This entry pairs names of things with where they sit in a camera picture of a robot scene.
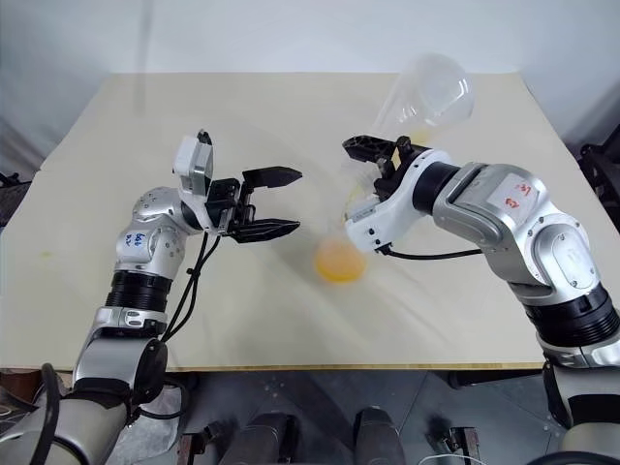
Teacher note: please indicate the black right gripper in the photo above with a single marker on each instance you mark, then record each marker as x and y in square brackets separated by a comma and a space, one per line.
[387, 184]

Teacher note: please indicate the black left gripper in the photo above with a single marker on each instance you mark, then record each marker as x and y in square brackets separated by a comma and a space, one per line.
[223, 198]

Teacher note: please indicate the cup with orange liquid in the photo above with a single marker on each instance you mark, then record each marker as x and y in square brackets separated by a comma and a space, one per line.
[436, 92]

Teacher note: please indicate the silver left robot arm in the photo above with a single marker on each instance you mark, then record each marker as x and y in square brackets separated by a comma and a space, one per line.
[145, 213]

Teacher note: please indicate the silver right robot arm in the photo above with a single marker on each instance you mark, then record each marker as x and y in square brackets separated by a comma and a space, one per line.
[484, 203]

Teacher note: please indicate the clear plastic cup lying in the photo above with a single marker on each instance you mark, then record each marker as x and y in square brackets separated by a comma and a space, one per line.
[339, 264]

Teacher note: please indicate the dark rounded shape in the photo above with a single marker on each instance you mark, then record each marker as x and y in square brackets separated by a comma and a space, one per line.
[378, 436]
[266, 436]

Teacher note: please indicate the dark metal table foot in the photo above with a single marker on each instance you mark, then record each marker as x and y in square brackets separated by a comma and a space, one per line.
[453, 443]
[215, 443]

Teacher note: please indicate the black equipment beside table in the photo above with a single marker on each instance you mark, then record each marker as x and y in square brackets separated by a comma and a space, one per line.
[14, 179]

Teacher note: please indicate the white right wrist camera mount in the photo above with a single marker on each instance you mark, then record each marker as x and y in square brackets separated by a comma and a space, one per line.
[382, 218]

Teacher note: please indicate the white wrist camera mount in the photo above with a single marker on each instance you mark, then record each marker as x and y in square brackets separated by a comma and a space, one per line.
[186, 155]
[382, 218]

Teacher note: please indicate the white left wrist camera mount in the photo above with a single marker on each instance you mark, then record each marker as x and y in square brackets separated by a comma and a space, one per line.
[186, 155]

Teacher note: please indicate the black frame beside table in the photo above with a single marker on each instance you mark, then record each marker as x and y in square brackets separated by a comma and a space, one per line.
[603, 164]

